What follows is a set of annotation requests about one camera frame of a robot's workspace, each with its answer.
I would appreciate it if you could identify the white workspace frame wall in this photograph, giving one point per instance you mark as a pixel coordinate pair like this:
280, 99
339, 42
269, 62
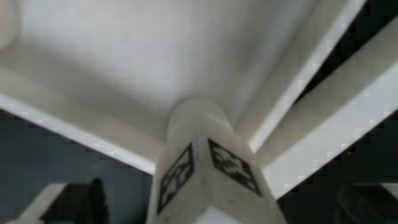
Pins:
337, 114

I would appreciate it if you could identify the white table leg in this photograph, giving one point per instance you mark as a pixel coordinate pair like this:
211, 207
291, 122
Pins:
211, 189

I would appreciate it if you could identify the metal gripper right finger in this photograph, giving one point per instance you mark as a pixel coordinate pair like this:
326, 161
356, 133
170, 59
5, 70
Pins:
367, 203

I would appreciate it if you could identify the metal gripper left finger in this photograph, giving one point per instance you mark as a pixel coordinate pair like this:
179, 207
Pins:
69, 204

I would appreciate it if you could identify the white square table top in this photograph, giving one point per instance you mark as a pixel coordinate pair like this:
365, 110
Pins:
106, 59

